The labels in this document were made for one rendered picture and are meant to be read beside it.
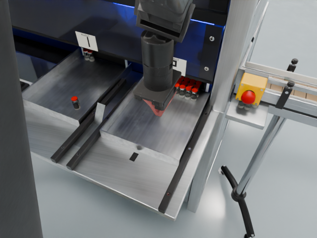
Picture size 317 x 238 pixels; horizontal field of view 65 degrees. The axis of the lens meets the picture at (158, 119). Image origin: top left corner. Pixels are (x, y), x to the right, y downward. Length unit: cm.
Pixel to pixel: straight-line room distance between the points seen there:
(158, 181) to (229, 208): 102
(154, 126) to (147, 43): 42
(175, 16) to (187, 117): 53
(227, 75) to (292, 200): 122
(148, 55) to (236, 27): 32
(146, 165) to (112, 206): 95
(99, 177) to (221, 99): 45
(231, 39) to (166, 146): 35
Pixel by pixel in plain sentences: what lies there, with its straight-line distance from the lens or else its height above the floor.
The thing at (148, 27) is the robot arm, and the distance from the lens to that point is 42.
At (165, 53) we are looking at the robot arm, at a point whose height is 126.
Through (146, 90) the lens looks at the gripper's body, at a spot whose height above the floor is 117.
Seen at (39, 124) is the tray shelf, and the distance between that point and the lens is 90.
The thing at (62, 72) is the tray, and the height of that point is 88.
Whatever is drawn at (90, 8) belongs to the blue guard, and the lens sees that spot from 89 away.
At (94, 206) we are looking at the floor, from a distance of 167.
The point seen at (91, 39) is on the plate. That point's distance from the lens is 95.
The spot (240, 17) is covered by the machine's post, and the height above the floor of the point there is 121.
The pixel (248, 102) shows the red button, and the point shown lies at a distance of 77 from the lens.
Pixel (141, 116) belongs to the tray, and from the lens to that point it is 83.
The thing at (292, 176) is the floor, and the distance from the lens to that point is 193.
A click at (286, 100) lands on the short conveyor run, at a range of 92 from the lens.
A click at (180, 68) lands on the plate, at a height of 101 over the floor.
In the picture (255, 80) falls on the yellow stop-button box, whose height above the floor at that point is 103.
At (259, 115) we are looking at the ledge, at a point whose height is 88.
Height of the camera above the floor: 149
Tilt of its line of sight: 48 degrees down
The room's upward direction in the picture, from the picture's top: straight up
